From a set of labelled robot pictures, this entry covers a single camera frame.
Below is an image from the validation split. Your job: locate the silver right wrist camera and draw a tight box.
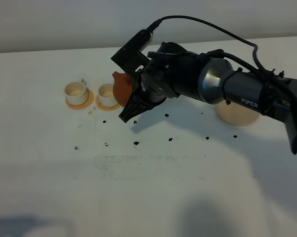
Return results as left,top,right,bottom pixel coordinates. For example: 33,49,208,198
111,29,153,76

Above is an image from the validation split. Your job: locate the right orange cup coaster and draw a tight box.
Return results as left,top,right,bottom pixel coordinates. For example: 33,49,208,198
95,95,121,111

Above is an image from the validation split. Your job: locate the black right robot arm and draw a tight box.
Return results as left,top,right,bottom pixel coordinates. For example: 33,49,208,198
112,42,297,154

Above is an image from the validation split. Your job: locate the orange cup coaster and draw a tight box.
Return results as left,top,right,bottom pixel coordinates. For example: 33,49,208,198
95,95,121,111
65,88,94,110

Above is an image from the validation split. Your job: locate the beige round teapot coaster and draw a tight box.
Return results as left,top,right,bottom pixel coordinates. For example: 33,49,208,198
215,101,260,126

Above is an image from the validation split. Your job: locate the brown clay teapot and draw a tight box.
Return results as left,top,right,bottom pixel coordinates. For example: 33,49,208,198
112,72,133,107

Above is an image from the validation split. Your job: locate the black camera cable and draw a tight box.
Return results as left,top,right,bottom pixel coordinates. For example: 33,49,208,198
148,16,297,158

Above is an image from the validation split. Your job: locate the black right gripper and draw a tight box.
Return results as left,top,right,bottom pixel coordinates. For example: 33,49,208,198
118,63,181,123

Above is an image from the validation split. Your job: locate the right white teacup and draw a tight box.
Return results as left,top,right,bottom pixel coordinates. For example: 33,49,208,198
98,83,118,107

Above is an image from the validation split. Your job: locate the left orange cup coaster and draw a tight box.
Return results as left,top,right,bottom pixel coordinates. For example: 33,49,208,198
65,88,94,110

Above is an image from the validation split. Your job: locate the left white teacup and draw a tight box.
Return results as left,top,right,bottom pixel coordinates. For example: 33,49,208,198
64,78,88,106

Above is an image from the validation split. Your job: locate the white teacup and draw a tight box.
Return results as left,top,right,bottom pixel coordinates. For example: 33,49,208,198
64,78,88,106
98,83,118,107

